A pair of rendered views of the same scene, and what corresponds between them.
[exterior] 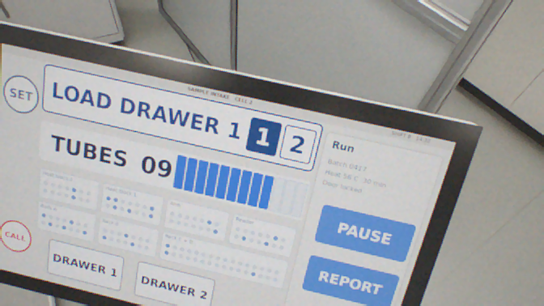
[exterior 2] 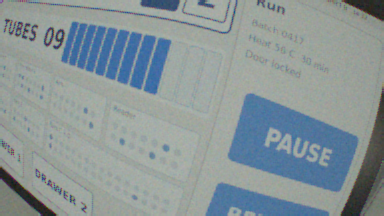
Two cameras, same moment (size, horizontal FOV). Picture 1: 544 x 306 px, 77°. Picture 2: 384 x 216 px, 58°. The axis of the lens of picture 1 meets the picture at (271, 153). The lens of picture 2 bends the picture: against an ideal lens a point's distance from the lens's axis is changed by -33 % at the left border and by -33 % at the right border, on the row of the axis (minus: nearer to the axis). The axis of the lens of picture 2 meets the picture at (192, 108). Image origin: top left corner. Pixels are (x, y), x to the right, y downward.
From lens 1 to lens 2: 16 cm
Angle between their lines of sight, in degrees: 18
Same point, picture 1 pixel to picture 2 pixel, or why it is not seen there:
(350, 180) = (285, 55)
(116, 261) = (20, 146)
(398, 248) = (336, 173)
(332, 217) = (258, 117)
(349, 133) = not seen: outside the picture
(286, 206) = (187, 90)
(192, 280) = (72, 186)
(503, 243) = not seen: outside the picture
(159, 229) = (46, 114)
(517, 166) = not seen: outside the picture
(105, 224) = (15, 104)
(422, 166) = (363, 49)
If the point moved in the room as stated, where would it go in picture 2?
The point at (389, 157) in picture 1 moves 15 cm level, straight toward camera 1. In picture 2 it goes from (328, 30) to (138, 152)
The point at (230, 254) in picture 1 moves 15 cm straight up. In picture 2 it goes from (106, 163) to (70, 10)
